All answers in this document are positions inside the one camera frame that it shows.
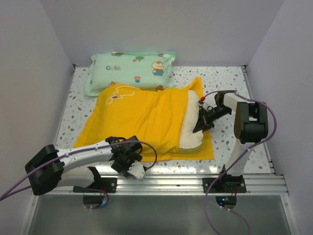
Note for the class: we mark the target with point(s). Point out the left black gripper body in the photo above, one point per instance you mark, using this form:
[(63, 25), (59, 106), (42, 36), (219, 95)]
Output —
[(123, 165)]

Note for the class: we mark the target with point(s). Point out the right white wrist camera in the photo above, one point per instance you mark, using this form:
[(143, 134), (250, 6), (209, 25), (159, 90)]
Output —
[(201, 103)]

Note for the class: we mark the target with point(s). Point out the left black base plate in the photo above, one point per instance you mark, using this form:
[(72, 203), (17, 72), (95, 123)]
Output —
[(107, 185)]

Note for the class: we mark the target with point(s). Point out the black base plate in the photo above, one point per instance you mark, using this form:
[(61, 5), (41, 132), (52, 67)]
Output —
[(107, 185), (231, 185)]

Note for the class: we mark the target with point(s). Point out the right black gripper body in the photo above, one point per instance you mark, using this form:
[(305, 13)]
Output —
[(209, 117)]

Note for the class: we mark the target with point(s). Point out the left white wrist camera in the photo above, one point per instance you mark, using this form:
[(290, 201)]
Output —
[(137, 170)]

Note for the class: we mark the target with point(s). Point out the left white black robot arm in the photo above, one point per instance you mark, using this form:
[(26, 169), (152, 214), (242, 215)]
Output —
[(51, 168)]

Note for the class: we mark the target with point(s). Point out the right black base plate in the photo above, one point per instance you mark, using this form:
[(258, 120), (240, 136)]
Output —
[(231, 185)]

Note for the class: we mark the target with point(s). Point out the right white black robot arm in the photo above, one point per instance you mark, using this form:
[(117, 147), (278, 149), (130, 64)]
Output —
[(250, 129)]

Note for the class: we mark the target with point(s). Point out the cream yellow-edged pillow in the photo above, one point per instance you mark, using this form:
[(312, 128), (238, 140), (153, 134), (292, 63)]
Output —
[(190, 142)]

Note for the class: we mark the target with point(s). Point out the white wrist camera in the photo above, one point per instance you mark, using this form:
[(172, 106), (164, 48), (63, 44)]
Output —
[(137, 170), (201, 103)]

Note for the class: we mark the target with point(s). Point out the yellow pillowcase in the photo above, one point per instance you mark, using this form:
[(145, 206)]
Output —
[(154, 117)]

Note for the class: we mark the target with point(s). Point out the green cartoon bear pillow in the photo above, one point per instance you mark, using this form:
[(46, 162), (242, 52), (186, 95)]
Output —
[(144, 70)]

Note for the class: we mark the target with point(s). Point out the aluminium mounting rail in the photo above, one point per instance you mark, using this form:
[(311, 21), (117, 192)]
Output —
[(174, 184)]

